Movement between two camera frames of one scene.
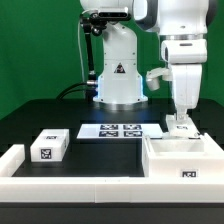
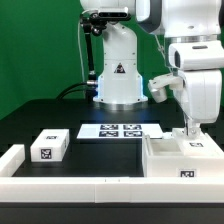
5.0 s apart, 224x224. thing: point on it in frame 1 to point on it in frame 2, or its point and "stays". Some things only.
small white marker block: x=181 y=128 to x=201 y=146
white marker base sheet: x=119 y=130 stays
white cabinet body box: x=182 y=157 stays
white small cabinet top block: x=50 y=146 stays
